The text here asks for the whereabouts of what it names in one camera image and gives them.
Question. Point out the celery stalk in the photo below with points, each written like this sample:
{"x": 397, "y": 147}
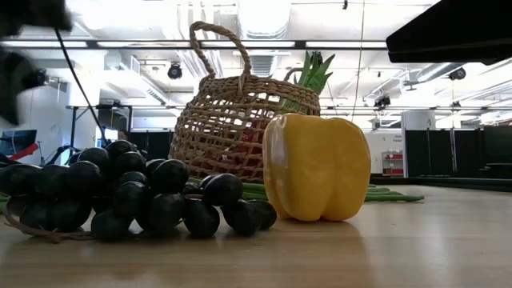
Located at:
{"x": 2, "y": 201}

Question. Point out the black grape bunch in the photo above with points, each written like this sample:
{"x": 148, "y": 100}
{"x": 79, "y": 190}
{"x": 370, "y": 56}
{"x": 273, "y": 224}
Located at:
{"x": 128, "y": 196}

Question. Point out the green husked corn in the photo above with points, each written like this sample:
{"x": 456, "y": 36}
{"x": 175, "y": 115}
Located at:
{"x": 318, "y": 78}

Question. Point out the yellow bell pepper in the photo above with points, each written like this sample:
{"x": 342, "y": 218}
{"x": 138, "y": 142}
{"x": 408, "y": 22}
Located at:
{"x": 316, "y": 168}

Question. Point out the green onion bunch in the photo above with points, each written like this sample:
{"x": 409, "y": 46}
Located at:
{"x": 392, "y": 197}

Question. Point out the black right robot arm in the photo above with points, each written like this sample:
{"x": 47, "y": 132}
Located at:
{"x": 452, "y": 36}

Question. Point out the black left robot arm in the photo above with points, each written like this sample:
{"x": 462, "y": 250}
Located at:
{"x": 32, "y": 14}

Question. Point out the woven wicker basket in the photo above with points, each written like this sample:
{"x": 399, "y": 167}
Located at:
{"x": 224, "y": 104}

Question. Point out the red round produce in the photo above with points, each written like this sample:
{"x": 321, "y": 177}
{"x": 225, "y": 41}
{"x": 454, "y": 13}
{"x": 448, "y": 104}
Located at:
{"x": 249, "y": 140}

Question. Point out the computer monitor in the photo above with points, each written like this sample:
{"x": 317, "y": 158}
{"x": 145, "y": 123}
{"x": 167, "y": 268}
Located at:
{"x": 16, "y": 140}

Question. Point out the person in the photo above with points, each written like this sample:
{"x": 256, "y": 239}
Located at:
{"x": 122, "y": 134}

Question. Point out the shelf with red bins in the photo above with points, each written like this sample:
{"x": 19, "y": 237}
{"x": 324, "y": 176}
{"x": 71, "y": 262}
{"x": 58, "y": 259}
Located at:
{"x": 393, "y": 163}

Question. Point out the black ceiling camera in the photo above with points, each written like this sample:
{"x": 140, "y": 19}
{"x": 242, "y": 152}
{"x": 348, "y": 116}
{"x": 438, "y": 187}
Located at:
{"x": 40, "y": 77}
{"x": 174, "y": 71}
{"x": 457, "y": 74}
{"x": 383, "y": 101}

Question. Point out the silver ceiling air duct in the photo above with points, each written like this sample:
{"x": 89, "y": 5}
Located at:
{"x": 262, "y": 20}

